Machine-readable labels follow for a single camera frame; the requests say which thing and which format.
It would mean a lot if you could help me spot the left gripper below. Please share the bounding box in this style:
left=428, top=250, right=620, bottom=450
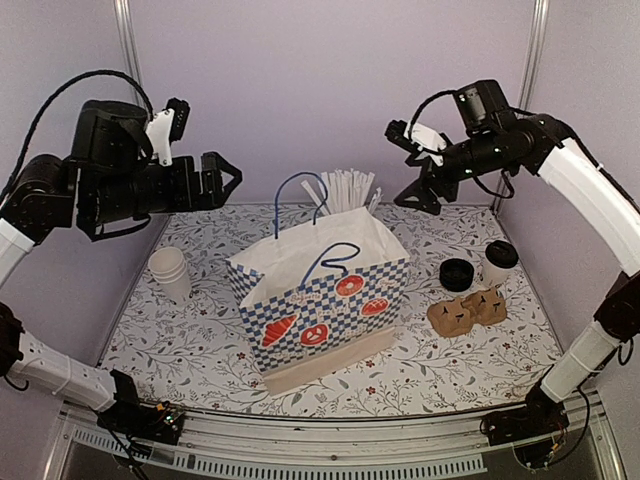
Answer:
left=85, top=149, right=244, bottom=225

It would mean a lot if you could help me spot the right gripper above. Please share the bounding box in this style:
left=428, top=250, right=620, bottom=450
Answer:
left=393, top=128, right=514, bottom=215

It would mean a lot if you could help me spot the stack of white paper cups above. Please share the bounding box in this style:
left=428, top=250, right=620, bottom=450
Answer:
left=148, top=246, right=192, bottom=305

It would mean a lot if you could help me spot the black plastic cup lid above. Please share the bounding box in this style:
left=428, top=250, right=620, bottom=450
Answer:
left=485, top=240, right=519, bottom=269

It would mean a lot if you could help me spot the white paper coffee cup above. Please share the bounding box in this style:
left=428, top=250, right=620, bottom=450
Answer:
left=479, top=258, right=514, bottom=289

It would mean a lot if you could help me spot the brown cardboard cup carrier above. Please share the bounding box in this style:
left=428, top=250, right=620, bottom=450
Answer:
left=427, top=288, right=507, bottom=338

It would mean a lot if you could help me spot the checkered paper takeout bag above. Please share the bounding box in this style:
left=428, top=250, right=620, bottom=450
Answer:
left=226, top=176, right=410, bottom=395

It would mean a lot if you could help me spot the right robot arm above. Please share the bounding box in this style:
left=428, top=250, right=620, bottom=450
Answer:
left=385, top=79, right=639, bottom=436

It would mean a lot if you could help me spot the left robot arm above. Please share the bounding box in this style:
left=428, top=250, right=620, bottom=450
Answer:
left=1, top=99, right=242, bottom=434

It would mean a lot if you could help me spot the bundle of white wrapped straws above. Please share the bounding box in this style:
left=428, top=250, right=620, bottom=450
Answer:
left=301, top=169, right=383, bottom=216

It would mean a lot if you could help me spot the stack of black lids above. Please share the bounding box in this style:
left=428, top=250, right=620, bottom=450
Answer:
left=439, top=258, right=475, bottom=292

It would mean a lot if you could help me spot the floral table mat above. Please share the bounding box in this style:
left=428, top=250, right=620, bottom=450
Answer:
left=102, top=204, right=561, bottom=418

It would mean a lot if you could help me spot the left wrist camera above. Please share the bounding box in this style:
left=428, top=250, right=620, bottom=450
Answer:
left=146, top=98, right=190, bottom=167

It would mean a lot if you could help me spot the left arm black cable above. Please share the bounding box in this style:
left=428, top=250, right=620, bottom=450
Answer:
left=0, top=69, right=154, bottom=201

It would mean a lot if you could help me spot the left aluminium frame post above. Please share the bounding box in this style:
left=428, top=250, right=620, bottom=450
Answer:
left=113, top=0, right=142, bottom=83

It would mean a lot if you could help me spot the aluminium frame post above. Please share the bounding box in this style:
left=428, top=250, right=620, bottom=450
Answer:
left=113, top=0, right=142, bottom=83
left=492, top=0, right=551, bottom=211

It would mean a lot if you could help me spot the right aluminium frame post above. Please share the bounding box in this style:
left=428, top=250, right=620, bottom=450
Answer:
left=492, top=0, right=551, bottom=211

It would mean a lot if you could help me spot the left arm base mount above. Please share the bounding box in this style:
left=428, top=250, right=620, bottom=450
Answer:
left=97, top=370, right=185, bottom=445

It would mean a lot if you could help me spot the front aluminium rail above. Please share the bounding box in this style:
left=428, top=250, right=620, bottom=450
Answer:
left=45, top=392, right=632, bottom=479

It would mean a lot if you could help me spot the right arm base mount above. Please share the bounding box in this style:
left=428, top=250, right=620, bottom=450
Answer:
left=480, top=385, right=569, bottom=469

